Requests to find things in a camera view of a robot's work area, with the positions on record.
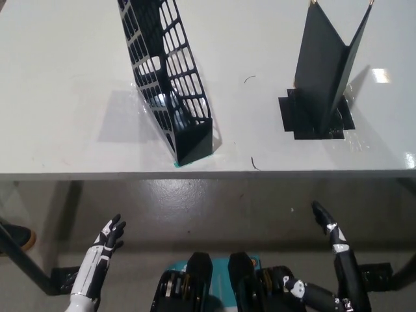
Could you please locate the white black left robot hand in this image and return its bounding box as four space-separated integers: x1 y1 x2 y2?
71 213 127 295

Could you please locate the black notebook with gold corners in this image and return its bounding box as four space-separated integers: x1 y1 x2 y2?
293 0 375 135

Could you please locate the black teal robot torso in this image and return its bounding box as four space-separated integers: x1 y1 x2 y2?
151 252 306 312

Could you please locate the black mesh file shelf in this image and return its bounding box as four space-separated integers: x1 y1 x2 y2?
116 0 214 165

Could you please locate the black perforated foot plate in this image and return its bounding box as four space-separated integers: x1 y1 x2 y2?
357 261 394 287
51 265 82 292

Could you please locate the grey table leg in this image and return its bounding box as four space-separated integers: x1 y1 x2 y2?
41 180 83 274

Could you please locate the black metal stand bar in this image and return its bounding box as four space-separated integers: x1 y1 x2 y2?
0 223 66 296
391 248 416 291

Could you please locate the black shoe with tan sole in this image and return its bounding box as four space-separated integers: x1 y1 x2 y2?
0 222 36 256

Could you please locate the black tape patch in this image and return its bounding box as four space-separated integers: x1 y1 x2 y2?
278 88 356 141

